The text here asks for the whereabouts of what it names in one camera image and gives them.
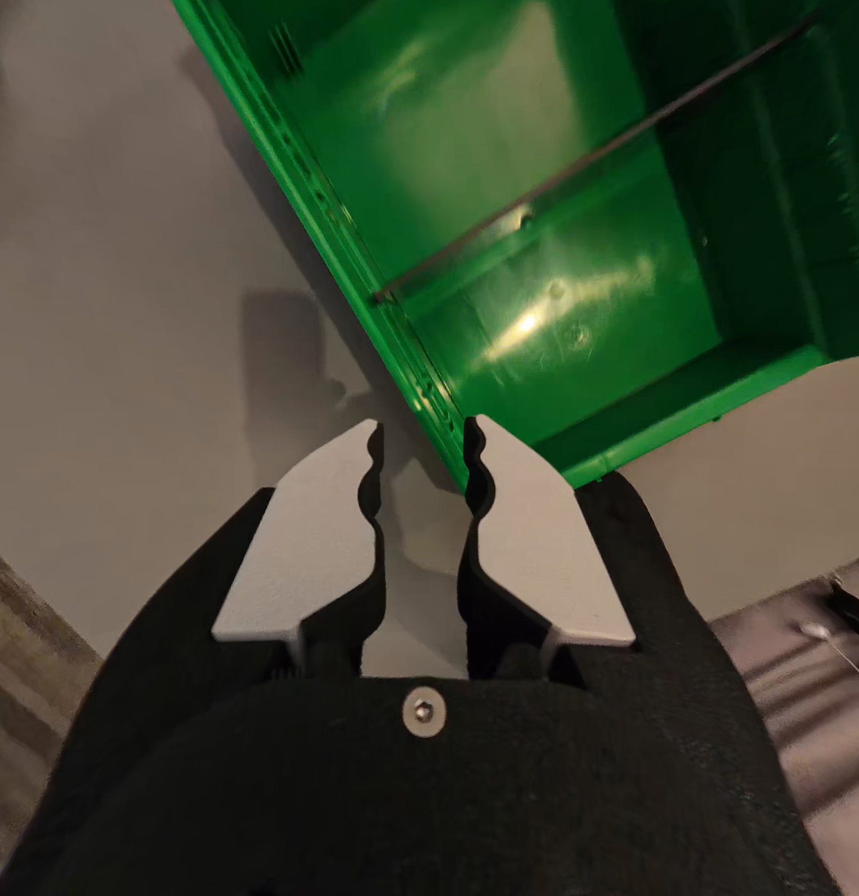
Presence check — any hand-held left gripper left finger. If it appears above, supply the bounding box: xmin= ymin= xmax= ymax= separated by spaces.
xmin=211 ymin=419 xmax=388 ymax=646

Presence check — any green plastic bin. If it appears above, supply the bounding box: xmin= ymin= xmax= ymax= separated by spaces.
xmin=172 ymin=0 xmax=859 ymax=491

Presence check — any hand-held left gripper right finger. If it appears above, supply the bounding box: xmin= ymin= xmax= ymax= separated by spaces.
xmin=457 ymin=414 xmax=638 ymax=648

